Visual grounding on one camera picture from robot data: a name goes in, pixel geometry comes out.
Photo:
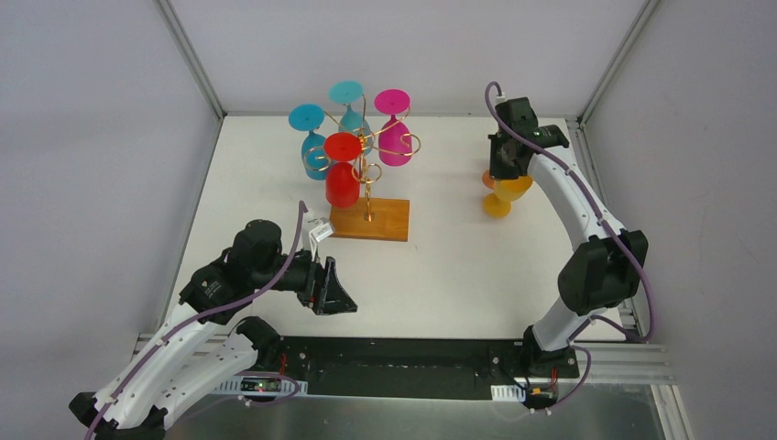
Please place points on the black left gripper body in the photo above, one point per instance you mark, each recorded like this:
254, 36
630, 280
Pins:
317, 281

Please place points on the magenta wine glass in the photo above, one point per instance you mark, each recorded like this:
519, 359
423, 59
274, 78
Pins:
394, 142

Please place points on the left controller board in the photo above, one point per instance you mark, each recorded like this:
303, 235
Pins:
261, 385

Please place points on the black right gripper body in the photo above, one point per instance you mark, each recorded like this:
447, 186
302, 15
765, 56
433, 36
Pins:
507, 162

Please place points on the teal wine glass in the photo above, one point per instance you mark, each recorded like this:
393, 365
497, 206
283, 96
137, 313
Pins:
346, 93

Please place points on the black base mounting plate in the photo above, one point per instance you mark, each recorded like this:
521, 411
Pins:
445, 369

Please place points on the right controller board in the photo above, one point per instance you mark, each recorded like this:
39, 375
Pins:
539, 399

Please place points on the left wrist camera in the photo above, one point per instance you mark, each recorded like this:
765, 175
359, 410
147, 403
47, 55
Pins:
315, 230

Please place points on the orange wine glass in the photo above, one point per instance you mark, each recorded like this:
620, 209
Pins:
487, 180

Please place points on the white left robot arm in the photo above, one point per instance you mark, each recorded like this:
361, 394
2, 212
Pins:
203, 343

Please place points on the blue wine glass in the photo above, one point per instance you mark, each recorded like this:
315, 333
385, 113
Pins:
308, 118

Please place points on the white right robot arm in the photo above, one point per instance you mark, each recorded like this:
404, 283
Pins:
607, 259

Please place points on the red wine glass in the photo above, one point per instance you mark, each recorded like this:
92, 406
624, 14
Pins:
341, 185

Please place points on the yellow wine glass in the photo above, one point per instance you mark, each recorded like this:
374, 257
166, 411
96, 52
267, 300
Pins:
498, 203

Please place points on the wooden rack base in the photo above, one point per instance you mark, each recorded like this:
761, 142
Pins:
385, 219

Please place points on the controller board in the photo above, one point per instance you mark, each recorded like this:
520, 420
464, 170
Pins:
261, 385
539, 399

